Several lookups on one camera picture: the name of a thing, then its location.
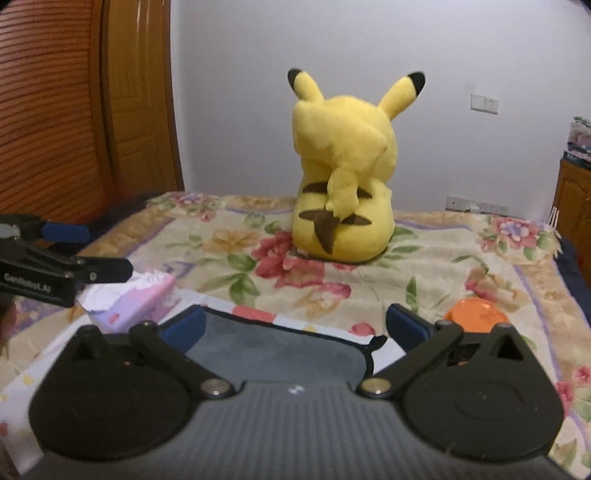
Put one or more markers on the grey towel with dark trim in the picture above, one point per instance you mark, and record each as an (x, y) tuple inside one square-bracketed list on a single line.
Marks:
[(277, 351)]

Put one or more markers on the wooden panel door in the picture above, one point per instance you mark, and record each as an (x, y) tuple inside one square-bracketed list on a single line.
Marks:
[(138, 101)]

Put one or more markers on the floral blanket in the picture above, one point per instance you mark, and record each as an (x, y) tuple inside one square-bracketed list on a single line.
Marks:
[(286, 277)]

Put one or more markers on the white wall switch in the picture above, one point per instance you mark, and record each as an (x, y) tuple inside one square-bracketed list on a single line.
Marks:
[(485, 104)]

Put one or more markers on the orange round disc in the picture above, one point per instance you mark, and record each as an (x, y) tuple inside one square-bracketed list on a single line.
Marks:
[(475, 311)]

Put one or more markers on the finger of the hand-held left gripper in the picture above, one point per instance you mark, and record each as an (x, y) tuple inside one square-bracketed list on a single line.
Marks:
[(65, 232), (107, 270)]

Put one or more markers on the stack of folded clothes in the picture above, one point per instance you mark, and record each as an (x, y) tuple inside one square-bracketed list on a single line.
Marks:
[(581, 138)]

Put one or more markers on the yellow plush toy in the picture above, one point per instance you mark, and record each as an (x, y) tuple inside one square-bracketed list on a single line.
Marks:
[(344, 184)]

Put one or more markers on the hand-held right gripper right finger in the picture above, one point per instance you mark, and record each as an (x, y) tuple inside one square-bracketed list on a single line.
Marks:
[(407, 326)]

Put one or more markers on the pink tissue pack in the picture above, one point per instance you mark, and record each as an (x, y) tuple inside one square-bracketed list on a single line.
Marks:
[(138, 300)]

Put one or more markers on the louvered wooden door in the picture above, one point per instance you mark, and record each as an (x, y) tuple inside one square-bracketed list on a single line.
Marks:
[(46, 106)]

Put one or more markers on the white wall socket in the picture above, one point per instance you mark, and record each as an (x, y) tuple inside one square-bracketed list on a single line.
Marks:
[(459, 203), (493, 208)]

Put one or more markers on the wooden cabinet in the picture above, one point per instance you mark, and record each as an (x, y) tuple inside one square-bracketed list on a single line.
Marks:
[(575, 207)]

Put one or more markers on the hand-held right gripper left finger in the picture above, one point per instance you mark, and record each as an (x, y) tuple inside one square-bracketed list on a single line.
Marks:
[(183, 330)]

